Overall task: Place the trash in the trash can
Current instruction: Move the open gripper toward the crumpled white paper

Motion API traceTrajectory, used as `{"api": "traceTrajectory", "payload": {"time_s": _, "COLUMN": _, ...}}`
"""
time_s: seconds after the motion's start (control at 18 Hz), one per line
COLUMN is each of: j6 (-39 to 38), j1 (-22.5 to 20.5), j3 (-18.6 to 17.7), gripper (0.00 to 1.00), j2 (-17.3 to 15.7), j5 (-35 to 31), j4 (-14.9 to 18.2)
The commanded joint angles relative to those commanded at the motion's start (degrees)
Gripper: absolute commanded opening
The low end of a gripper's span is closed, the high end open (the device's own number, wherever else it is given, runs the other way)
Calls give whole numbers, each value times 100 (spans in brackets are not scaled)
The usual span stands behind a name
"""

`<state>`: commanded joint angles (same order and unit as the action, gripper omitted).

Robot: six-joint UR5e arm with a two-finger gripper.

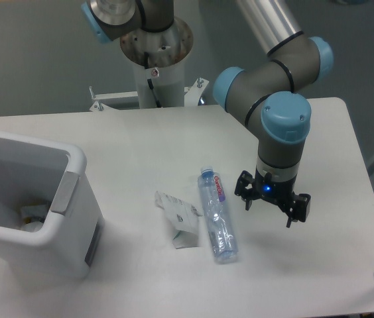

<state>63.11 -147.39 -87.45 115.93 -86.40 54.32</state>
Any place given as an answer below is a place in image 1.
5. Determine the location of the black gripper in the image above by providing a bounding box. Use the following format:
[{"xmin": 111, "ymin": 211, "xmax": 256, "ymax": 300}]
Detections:
[{"xmin": 234, "ymin": 164, "xmax": 311, "ymax": 228}]

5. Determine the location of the crushed clear plastic bottle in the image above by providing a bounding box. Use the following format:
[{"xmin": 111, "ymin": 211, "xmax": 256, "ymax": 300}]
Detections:
[{"xmin": 198, "ymin": 166, "xmax": 238, "ymax": 264}]

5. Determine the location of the white paper wrapper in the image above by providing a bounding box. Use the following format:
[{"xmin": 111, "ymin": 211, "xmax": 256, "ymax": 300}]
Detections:
[{"xmin": 155, "ymin": 191, "xmax": 202, "ymax": 249}]

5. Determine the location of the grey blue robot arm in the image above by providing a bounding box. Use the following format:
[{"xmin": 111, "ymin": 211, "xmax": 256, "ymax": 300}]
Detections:
[{"xmin": 82, "ymin": 1, "xmax": 334, "ymax": 223}]

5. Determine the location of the trash inside can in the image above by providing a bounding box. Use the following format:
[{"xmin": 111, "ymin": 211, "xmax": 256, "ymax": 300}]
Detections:
[{"xmin": 15, "ymin": 200, "xmax": 52, "ymax": 233}]

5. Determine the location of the white trash can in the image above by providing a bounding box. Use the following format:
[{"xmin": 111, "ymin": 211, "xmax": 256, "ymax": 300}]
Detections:
[{"xmin": 0, "ymin": 131, "xmax": 104, "ymax": 278}]

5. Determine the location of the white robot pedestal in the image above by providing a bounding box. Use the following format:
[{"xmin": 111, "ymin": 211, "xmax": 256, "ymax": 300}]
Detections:
[{"xmin": 90, "ymin": 17, "xmax": 209, "ymax": 111}]

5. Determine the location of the black cable on pedestal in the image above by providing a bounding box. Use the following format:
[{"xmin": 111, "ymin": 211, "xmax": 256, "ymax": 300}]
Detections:
[{"xmin": 143, "ymin": 51, "xmax": 162, "ymax": 108}]

